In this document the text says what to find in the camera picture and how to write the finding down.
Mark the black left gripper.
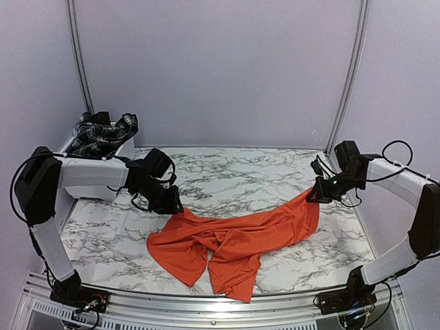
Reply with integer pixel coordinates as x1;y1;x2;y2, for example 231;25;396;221
135;178;184;214

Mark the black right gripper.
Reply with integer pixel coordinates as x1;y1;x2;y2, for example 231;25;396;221
306;170;364;204

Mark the orange t-shirt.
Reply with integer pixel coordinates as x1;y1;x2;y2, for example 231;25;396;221
146;191;320;303

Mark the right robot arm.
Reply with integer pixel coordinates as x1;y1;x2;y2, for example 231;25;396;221
307;140;439;308

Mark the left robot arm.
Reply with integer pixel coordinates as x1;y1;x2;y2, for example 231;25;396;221
10;146;183;306

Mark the white plastic laundry bin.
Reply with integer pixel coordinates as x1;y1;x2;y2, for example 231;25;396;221
58;136;135;201

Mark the black white plaid shirt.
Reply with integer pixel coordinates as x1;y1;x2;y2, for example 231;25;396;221
65;111;138;158

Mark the right aluminium corner post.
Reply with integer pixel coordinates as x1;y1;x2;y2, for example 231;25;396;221
324;0;371;154

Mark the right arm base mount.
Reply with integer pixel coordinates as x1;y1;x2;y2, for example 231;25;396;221
313;289;377;315

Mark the aluminium front frame rail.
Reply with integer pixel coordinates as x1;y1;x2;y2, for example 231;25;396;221
10;273;414;329

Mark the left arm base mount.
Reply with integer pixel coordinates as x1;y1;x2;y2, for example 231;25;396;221
50;285;109;313

